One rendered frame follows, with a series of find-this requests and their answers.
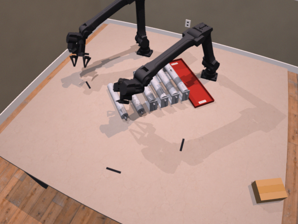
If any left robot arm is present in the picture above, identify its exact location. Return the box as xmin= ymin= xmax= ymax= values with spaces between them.
xmin=113 ymin=22 xmax=220 ymax=96

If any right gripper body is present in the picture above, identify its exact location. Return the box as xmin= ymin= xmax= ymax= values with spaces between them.
xmin=72 ymin=48 xmax=89 ymax=57

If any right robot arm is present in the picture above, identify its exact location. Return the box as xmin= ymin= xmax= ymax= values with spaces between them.
xmin=66 ymin=0 xmax=153 ymax=57

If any red scrap tray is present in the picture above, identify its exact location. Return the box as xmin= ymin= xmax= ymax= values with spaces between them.
xmin=169 ymin=58 xmax=214 ymax=108

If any brown cardboard box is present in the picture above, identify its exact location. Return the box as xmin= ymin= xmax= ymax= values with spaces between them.
xmin=251 ymin=178 xmax=288 ymax=203

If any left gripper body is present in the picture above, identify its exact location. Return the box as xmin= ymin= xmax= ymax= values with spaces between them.
xmin=120 ymin=78 xmax=132 ymax=104

